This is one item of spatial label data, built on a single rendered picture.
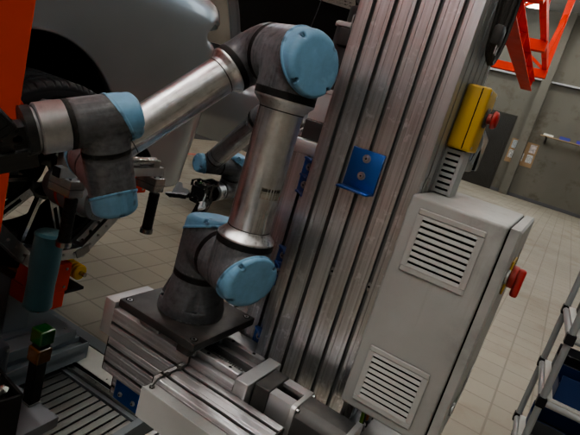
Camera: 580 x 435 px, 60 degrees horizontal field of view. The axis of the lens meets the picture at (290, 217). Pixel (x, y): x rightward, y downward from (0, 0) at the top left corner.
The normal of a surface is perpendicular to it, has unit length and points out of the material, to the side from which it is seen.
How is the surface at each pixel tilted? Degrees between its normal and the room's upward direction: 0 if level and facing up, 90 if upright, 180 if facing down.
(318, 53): 83
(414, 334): 90
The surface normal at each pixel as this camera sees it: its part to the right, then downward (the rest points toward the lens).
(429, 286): -0.49, 0.07
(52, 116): 0.50, -0.26
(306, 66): 0.59, 0.22
